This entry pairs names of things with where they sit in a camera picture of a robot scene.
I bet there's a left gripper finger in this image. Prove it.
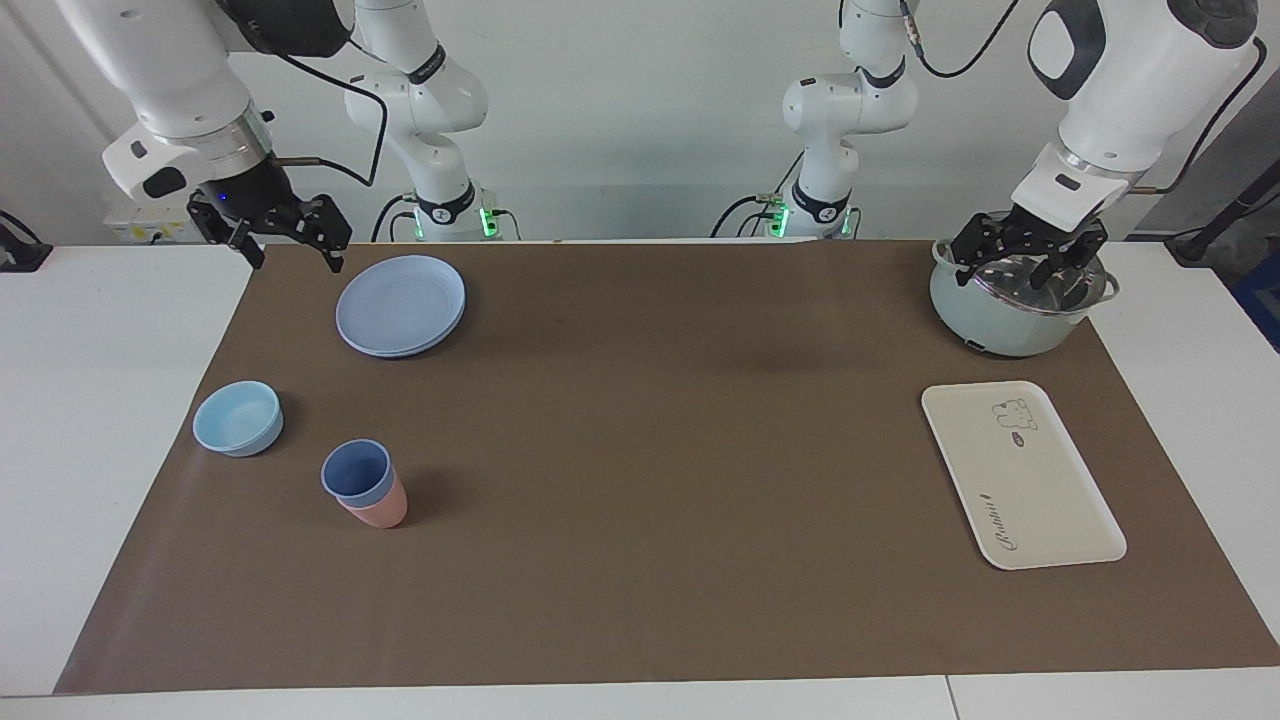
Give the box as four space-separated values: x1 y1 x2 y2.
951 212 1017 287
1034 221 1110 292

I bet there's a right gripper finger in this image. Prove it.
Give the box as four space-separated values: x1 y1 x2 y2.
186 194 267 270
289 194 354 274

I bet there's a blue plastic cup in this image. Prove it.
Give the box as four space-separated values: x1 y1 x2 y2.
321 438 396 506

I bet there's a pink plastic cup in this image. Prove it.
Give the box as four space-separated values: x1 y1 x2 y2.
338 470 409 529

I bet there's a cream rabbit print tray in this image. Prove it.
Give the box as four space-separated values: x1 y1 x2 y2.
921 380 1128 571

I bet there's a pale green cooking pot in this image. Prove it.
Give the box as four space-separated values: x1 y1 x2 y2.
930 238 1121 358

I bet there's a white power strip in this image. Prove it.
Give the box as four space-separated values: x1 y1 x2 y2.
104 205 201 244

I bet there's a black stand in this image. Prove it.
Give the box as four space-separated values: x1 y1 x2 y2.
1165 165 1280 267

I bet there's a light blue bowl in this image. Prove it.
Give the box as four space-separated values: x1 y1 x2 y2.
192 380 284 458

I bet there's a blue box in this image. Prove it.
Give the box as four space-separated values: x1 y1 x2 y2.
1230 250 1280 352

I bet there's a black table clamp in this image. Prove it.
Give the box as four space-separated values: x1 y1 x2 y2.
0 210 53 273

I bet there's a brown table mat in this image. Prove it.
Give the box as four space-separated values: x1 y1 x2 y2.
53 240 1280 696

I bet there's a black base cable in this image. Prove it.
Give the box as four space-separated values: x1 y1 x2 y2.
711 150 807 239
371 194 416 242

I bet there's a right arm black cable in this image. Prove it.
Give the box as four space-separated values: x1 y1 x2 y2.
268 40 389 189

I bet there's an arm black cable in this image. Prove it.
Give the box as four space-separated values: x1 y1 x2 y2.
900 0 1269 196
268 40 389 189

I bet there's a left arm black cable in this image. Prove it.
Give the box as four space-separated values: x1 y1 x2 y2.
900 0 1269 196

